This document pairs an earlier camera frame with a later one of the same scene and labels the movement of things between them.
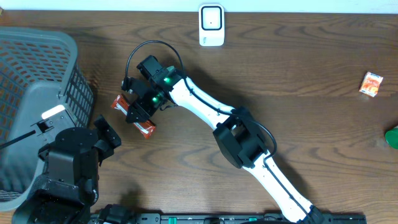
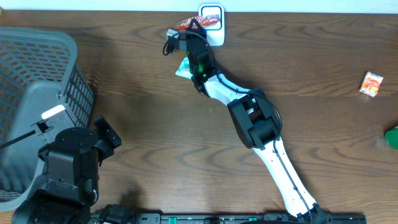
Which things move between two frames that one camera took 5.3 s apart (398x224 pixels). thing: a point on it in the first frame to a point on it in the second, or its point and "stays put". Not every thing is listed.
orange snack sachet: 370,84 stays put
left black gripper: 102,147 stays put
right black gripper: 140,110 to 201,30
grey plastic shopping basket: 44,89 stays put
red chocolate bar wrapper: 147,127 to 206,21
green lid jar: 391,137 stays put
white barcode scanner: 211,25 stays put
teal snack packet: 170,68 to 184,70
